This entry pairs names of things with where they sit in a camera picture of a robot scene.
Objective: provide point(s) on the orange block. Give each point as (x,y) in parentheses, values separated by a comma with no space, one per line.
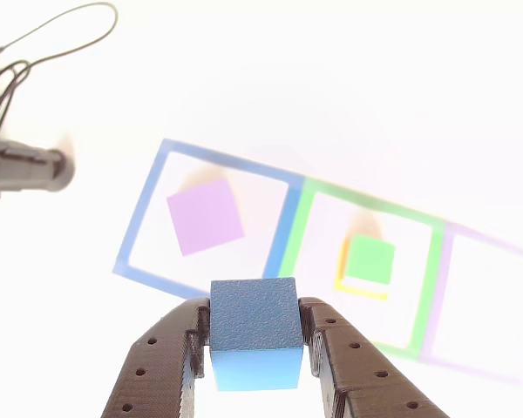
(341,270)

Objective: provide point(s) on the small blue cube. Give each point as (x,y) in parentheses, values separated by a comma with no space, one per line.
(253,313)

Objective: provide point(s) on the green cube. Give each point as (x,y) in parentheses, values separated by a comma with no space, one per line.
(370,259)

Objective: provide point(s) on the large purple block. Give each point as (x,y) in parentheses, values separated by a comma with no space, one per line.
(205,217)

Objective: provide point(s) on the black tripod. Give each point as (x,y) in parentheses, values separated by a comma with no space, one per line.
(22,167)

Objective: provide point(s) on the purple square frame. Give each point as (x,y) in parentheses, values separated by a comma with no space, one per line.
(438,305)

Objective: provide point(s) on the green square frame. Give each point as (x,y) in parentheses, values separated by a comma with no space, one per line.
(296,235)

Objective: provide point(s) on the blue square frame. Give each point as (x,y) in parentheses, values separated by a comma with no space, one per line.
(283,235)

